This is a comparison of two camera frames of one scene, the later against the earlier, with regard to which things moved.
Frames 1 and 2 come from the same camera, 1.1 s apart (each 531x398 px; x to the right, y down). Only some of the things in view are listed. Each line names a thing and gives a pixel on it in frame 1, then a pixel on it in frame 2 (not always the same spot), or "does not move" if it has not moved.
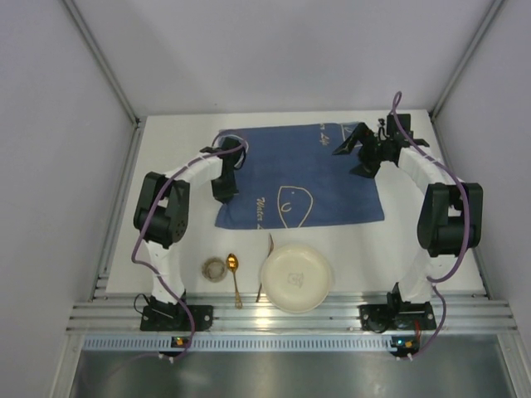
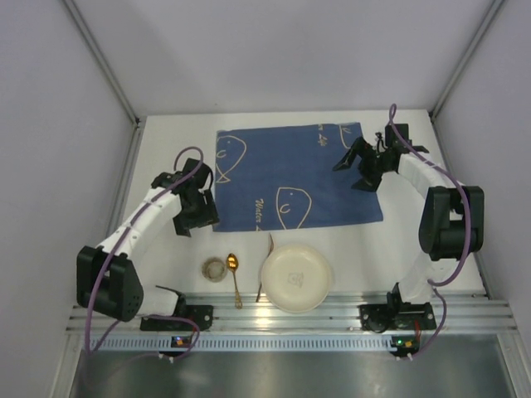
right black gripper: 367,149 to 370,164
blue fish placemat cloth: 292,176 does not move
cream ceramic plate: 295,278 does not move
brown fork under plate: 270,252 does not move
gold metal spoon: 232,263 does not move
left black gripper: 224,191 to 200,213
